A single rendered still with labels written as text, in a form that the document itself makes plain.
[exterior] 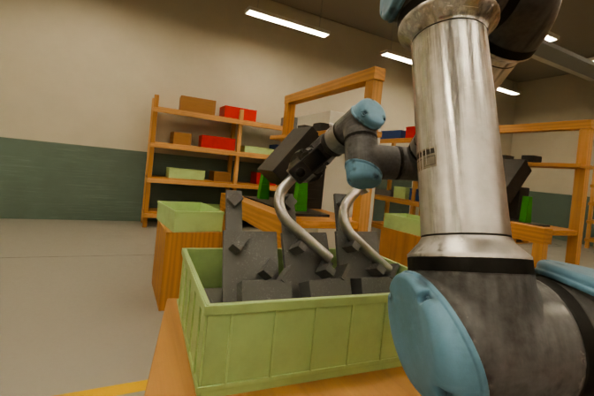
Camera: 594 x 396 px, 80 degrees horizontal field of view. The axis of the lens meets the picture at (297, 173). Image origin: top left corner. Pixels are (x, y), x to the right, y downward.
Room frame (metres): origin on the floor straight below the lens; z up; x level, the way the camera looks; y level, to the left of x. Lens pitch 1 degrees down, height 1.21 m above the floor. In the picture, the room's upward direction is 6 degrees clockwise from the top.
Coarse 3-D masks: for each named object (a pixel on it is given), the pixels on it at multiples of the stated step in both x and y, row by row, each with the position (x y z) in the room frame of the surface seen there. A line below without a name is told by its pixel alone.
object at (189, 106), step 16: (176, 112) 5.89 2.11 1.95; (192, 112) 6.06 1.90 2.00; (208, 112) 6.23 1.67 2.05; (224, 112) 6.41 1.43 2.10; (240, 112) 6.44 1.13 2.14; (240, 128) 6.45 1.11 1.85; (272, 128) 6.70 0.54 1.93; (160, 144) 5.80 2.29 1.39; (176, 144) 5.96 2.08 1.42; (208, 144) 6.26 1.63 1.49; (224, 144) 6.37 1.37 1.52; (240, 144) 6.47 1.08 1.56; (160, 176) 6.15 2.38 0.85; (176, 176) 6.02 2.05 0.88; (192, 176) 6.15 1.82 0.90; (224, 176) 6.43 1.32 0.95; (256, 176) 6.71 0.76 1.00; (144, 192) 6.16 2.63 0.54; (144, 208) 5.77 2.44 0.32; (144, 224) 5.78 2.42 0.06
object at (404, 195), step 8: (408, 128) 6.75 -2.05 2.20; (384, 136) 7.32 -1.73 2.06; (392, 136) 7.11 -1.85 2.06; (400, 136) 6.94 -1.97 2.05; (408, 136) 6.73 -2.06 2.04; (392, 144) 7.66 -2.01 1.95; (416, 184) 6.42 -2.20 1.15; (376, 192) 7.43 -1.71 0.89; (384, 192) 7.22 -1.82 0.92; (392, 192) 7.07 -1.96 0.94; (400, 192) 6.77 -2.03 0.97; (408, 192) 6.72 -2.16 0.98; (416, 192) 6.40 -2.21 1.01; (384, 200) 7.05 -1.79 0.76; (392, 200) 6.83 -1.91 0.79; (400, 200) 6.64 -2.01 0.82; (408, 200) 6.52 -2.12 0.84; (416, 200) 6.38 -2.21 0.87; (384, 216) 7.70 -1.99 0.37; (376, 224) 7.27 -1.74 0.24
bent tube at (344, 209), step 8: (352, 192) 1.07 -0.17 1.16; (360, 192) 1.08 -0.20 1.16; (368, 192) 1.08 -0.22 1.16; (344, 200) 1.05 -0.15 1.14; (352, 200) 1.05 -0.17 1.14; (344, 208) 1.03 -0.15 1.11; (344, 216) 1.03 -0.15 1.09; (344, 224) 1.02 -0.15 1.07; (344, 232) 1.02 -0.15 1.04; (352, 232) 1.02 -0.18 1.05; (352, 240) 1.02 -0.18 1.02; (360, 240) 1.02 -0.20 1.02; (360, 248) 1.03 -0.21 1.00; (368, 248) 1.02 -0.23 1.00; (368, 256) 1.03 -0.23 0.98; (376, 256) 1.03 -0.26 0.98; (384, 264) 1.03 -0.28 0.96
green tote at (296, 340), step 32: (192, 256) 0.99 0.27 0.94; (192, 288) 0.78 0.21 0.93; (192, 320) 0.72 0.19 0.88; (224, 320) 0.63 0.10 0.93; (256, 320) 0.65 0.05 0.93; (288, 320) 0.68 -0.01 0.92; (320, 320) 0.71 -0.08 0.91; (352, 320) 0.73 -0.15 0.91; (384, 320) 0.77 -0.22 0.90; (192, 352) 0.71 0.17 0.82; (224, 352) 0.63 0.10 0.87; (256, 352) 0.66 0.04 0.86; (288, 352) 0.68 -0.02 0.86; (320, 352) 0.71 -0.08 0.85; (352, 352) 0.74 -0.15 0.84; (384, 352) 0.77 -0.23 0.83; (224, 384) 0.63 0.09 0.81; (256, 384) 0.66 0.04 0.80; (288, 384) 0.68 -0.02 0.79
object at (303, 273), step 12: (288, 204) 1.00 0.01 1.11; (288, 240) 0.98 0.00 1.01; (324, 240) 1.04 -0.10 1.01; (288, 252) 0.97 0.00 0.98; (312, 252) 1.00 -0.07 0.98; (288, 264) 0.95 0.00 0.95; (300, 264) 0.97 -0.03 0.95; (312, 264) 0.99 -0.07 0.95; (300, 276) 0.96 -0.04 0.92; (312, 276) 0.97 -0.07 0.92; (300, 288) 0.94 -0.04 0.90; (312, 288) 0.90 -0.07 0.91; (324, 288) 0.92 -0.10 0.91; (336, 288) 0.93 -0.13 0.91; (348, 288) 0.95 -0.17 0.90
